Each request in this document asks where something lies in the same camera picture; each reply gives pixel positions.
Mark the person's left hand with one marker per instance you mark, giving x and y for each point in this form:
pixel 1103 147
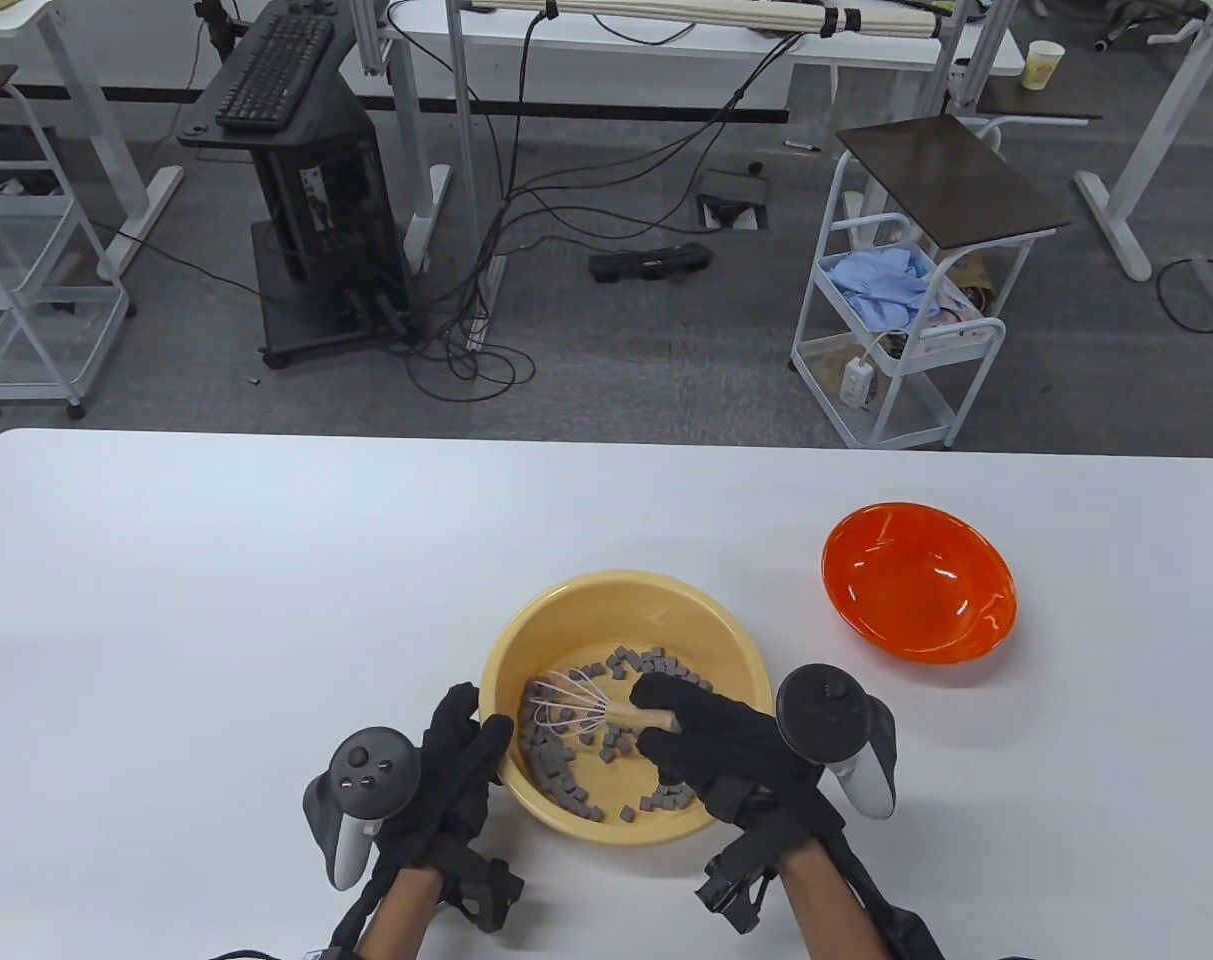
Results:
pixel 456 770

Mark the person's right hand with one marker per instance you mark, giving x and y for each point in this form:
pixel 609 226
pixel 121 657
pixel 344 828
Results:
pixel 736 730

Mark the pile of grey toy blocks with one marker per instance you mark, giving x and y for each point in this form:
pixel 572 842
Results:
pixel 551 765

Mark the yellow plastic basin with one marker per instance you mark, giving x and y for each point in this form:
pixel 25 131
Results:
pixel 616 610

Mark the orange plastic bowl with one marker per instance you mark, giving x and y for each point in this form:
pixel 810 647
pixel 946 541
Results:
pixel 916 580

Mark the person's left forearm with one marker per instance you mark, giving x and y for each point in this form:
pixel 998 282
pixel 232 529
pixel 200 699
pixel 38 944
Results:
pixel 398 918

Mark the black left hand controller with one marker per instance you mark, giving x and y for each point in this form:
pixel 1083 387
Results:
pixel 371 765

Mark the black hand controller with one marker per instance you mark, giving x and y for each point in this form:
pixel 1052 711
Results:
pixel 371 765
pixel 826 705

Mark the black right hand controller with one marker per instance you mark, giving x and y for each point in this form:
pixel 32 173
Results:
pixel 826 705

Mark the blue cloth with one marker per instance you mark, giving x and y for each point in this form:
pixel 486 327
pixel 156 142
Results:
pixel 876 285

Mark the black power strip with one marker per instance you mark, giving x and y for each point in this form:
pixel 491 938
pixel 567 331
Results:
pixel 651 262

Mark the floor socket box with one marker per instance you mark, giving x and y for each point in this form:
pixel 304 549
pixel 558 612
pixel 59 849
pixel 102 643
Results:
pixel 731 200

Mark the black computer cart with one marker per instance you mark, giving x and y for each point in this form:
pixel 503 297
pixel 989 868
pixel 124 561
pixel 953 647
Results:
pixel 316 200

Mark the white desk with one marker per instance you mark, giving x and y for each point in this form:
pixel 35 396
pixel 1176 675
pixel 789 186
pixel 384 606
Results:
pixel 666 50
pixel 1116 225
pixel 136 40

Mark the black keyboard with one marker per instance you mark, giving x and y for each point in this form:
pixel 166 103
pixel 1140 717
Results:
pixel 271 75

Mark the paper cup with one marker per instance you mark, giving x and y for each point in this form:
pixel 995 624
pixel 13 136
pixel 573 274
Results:
pixel 1043 65

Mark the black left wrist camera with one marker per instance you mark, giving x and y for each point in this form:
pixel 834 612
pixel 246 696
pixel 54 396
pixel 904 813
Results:
pixel 486 890

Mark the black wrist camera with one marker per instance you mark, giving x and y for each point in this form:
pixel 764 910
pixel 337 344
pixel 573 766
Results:
pixel 486 890
pixel 736 890

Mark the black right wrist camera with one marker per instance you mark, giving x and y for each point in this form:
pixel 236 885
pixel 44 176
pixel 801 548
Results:
pixel 736 890

